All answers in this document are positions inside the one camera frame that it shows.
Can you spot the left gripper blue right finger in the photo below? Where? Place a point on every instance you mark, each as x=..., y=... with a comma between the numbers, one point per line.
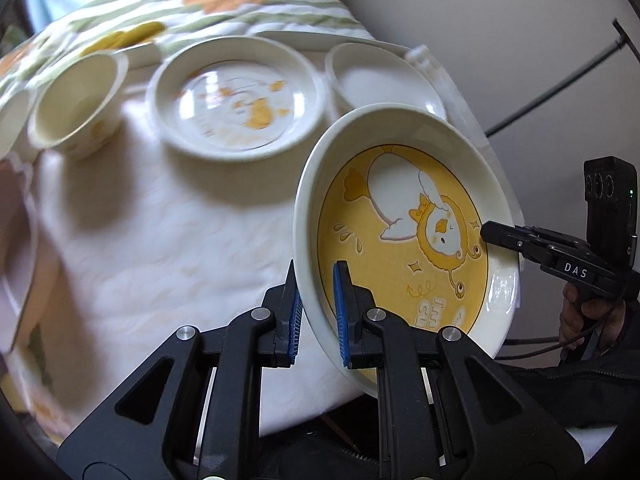
x=372, y=337

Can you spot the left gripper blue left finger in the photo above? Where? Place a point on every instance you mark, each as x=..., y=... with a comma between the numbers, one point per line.
x=266, y=336

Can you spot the yellow duck pattern plate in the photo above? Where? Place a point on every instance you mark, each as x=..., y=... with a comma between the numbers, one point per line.
x=401, y=195

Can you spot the cream rimmed patterned plate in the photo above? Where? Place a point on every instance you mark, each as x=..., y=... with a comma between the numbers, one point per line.
x=236, y=99

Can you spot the pink flower shaped plate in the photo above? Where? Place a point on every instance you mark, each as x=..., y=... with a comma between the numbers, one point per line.
x=19, y=247

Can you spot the plain white plate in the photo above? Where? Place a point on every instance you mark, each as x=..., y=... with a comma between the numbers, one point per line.
x=361, y=74

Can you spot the cream duck pattern bowl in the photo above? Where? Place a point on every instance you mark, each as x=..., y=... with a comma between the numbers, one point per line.
x=79, y=112

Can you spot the small white bowl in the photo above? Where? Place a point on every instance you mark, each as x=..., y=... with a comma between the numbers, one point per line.
x=15, y=115

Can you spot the person's right hand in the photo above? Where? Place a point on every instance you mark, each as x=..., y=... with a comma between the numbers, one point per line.
x=576, y=311

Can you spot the white floral tablecloth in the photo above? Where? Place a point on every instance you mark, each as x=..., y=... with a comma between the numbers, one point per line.
x=145, y=240

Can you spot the black curved stand pole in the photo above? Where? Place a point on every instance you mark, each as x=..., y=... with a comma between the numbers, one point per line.
x=621, y=42

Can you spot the floral green striped quilt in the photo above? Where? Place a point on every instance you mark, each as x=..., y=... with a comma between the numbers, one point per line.
x=114, y=25

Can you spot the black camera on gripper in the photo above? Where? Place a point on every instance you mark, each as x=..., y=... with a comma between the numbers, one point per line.
x=611, y=194

